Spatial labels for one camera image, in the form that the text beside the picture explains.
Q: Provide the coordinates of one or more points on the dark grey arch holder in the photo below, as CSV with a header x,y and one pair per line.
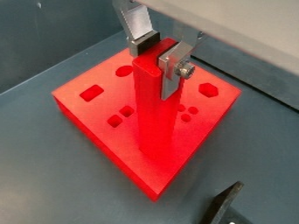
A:
x,y
220,213

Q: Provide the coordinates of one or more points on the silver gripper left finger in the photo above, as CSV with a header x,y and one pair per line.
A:
x,y
141,36

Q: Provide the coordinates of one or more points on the red shape-sorter block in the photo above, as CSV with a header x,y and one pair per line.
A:
x,y
97,101

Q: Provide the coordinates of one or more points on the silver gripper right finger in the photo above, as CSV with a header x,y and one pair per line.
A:
x,y
173,61

